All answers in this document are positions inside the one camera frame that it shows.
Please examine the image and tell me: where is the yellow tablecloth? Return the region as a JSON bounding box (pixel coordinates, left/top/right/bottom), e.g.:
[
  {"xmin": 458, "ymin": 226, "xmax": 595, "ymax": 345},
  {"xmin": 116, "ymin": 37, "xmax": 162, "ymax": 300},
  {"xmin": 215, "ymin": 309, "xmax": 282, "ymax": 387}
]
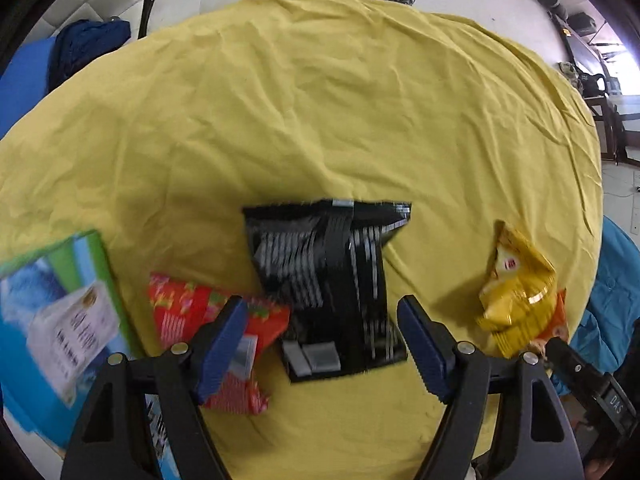
[{"xmin": 0, "ymin": 0, "xmax": 603, "ymax": 480}]

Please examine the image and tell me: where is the red snack packet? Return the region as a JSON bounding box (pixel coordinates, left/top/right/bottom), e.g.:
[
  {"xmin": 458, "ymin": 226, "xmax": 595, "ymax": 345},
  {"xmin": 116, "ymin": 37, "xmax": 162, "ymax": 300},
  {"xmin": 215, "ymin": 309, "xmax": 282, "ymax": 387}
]
[{"xmin": 148, "ymin": 273, "xmax": 292, "ymax": 416}]

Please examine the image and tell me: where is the navy blue cloth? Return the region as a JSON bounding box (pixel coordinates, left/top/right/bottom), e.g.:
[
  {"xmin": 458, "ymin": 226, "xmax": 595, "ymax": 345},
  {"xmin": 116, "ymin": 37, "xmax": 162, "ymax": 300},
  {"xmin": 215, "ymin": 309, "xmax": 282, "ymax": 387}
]
[{"xmin": 47, "ymin": 17, "xmax": 132, "ymax": 95}]

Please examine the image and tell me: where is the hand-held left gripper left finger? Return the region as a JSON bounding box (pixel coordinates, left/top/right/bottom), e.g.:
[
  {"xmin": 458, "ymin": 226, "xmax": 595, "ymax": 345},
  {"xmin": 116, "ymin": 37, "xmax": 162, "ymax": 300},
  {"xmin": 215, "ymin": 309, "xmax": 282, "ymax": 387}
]
[{"xmin": 60, "ymin": 296, "xmax": 251, "ymax": 480}]

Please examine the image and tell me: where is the black striped packet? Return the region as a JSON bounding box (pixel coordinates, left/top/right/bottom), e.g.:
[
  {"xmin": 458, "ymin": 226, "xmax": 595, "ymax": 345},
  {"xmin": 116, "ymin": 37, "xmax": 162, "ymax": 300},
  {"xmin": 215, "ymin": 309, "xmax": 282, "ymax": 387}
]
[{"xmin": 242, "ymin": 199, "xmax": 413, "ymax": 384}]

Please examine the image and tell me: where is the blue mat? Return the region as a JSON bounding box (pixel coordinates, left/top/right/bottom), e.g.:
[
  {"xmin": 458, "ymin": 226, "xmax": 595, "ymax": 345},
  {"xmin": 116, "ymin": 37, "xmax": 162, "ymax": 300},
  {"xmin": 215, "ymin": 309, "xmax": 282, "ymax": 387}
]
[{"xmin": 0, "ymin": 35, "xmax": 67, "ymax": 142}]

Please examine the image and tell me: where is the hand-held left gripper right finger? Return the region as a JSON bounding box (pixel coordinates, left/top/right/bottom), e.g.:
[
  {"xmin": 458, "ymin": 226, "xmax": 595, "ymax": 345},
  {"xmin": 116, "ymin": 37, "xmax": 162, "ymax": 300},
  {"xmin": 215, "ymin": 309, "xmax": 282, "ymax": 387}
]
[{"xmin": 396, "ymin": 295, "xmax": 586, "ymax": 480}]

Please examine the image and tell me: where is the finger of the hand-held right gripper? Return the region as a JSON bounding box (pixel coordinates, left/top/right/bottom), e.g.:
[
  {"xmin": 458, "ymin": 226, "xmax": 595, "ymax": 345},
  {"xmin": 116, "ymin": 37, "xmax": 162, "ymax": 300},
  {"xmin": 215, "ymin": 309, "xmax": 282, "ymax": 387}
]
[{"xmin": 545, "ymin": 337, "xmax": 618, "ymax": 413}]

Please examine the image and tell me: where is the yellow snack packet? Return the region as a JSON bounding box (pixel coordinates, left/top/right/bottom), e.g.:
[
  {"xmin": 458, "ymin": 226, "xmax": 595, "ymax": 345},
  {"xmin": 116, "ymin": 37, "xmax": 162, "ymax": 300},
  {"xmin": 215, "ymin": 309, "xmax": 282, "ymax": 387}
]
[{"xmin": 475, "ymin": 220, "xmax": 557, "ymax": 360}]

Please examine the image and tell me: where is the orange snack packet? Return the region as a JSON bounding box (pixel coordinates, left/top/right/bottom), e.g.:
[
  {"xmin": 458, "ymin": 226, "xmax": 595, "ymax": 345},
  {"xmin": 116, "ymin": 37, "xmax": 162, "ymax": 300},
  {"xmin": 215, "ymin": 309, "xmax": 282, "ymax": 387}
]
[{"xmin": 525, "ymin": 287, "xmax": 571, "ymax": 361}]

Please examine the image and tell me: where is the teal cloth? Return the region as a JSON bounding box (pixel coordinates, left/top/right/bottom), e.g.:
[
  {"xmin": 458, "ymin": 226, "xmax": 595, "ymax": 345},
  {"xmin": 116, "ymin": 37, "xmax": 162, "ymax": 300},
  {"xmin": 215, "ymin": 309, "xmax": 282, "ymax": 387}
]
[{"xmin": 567, "ymin": 215, "xmax": 640, "ymax": 396}]

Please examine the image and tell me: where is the dark wooden chair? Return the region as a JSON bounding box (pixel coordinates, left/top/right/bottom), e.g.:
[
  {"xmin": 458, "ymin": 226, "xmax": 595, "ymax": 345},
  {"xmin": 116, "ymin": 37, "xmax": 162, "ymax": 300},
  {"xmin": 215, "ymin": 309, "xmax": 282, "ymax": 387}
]
[{"xmin": 582, "ymin": 74, "xmax": 640, "ymax": 165}]

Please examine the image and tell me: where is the blue green tissue pack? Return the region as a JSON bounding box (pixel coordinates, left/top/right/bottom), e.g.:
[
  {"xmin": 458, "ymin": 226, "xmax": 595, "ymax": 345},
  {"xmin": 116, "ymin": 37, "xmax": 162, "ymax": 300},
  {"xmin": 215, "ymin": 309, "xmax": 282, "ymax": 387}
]
[{"xmin": 0, "ymin": 230, "xmax": 182, "ymax": 480}]

